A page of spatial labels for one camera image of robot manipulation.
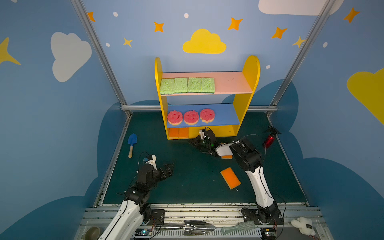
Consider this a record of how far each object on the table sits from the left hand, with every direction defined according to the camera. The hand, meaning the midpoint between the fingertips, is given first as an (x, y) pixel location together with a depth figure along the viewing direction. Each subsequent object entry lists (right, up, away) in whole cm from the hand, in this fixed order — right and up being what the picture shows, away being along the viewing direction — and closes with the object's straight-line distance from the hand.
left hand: (168, 166), depth 83 cm
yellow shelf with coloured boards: (+33, +43, +32) cm, 63 cm away
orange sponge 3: (+36, -8, +5) cm, 37 cm away
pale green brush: (+38, -26, -11) cm, 47 cm away
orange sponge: (0, +18, +22) cm, 29 cm away
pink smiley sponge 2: (+24, +30, +14) cm, 41 cm away
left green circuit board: (-10, -29, -12) cm, 33 cm away
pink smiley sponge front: (+13, +28, +13) cm, 34 cm away
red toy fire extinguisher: (+65, +14, +13) cm, 68 cm away
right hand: (+10, +13, +18) cm, 25 cm away
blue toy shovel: (-29, +13, +21) cm, 39 cm away
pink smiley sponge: (+2, +28, +13) cm, 31 cm away
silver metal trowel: (+13, -26, -13) cm, 32 cm away
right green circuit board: (+51, -30, -11) cm, 60 cm away
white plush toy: (+68, -25, -13) cm, 74 cm away
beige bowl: (-32, -26, -16) cm, 44 cm away
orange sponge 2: (+7, +18, +25) cm, 31 cm away
